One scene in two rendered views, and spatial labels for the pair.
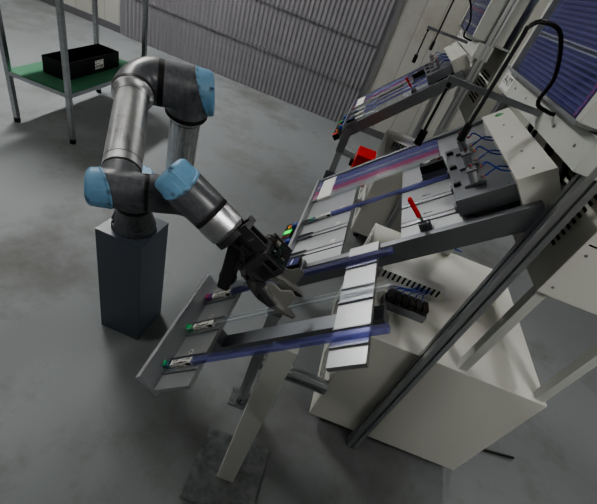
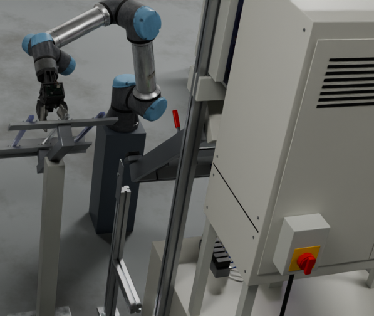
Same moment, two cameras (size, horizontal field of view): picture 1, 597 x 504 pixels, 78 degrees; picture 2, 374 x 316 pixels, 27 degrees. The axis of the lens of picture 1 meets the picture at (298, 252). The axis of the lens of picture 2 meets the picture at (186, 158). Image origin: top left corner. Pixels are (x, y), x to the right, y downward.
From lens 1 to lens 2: 2.31 m
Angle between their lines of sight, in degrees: 52
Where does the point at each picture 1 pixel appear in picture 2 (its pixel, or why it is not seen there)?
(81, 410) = (22, 240)
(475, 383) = not seen: outside the picture
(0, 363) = (19, 192)
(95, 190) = (24, 42)
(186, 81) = (129, 12)
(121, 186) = not seen: hidden behind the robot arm
